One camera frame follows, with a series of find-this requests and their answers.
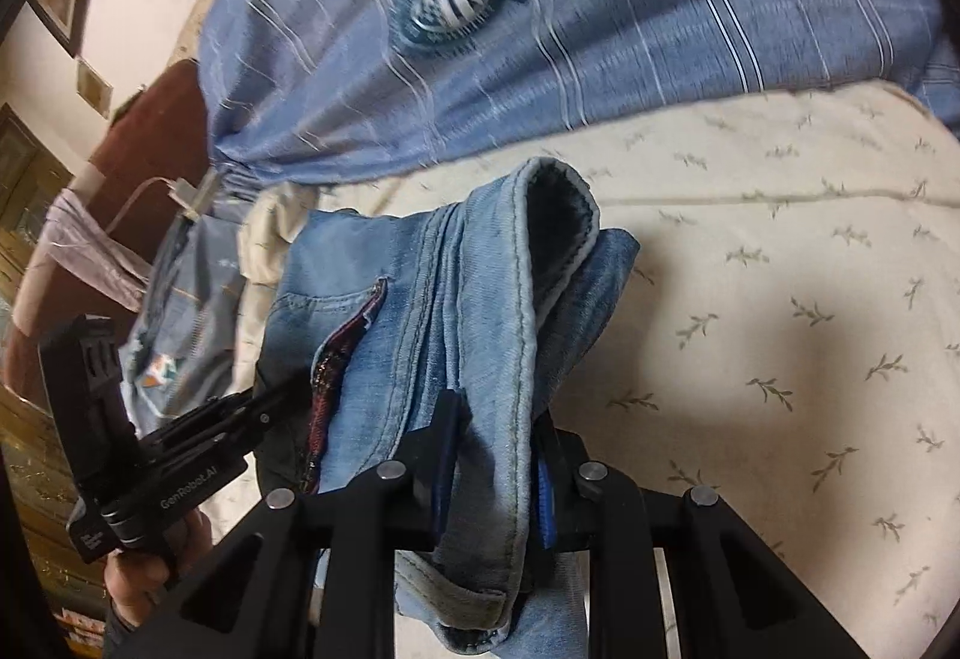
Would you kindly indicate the person's left forearm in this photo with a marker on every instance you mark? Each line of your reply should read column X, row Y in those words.
column 124, row 640

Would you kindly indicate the small framed wall picture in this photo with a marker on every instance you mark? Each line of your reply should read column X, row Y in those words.
column 94, row 87

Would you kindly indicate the grey-blue patterned bedding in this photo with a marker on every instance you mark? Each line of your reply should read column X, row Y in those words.
column 195, row 306

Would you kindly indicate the cream leaf-print bed sheet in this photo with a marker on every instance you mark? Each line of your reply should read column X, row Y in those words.
column 750, row 254

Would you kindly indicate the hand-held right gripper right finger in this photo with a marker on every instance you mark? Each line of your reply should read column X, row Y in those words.
column 546, row 501

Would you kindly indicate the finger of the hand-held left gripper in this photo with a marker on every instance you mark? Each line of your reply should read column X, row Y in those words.
column 225, row 417

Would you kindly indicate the brown padded headboard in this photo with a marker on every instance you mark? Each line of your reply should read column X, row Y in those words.
column 150, row 134

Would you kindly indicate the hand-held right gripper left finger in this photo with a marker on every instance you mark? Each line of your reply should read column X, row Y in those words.
column 450, row 449

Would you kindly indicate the person's left hand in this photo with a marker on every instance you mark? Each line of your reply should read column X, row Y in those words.
column 139, row 584

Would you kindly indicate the lilac cloth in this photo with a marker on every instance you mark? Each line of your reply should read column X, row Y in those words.
column 90, row 254

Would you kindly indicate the wooden cabinet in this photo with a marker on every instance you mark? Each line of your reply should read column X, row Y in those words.
column 30, row 179

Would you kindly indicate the blue denim pants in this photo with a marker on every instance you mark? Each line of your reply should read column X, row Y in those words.
column 465, row 299

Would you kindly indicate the white charger plug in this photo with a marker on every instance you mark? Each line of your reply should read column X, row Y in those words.
column 184, row 192

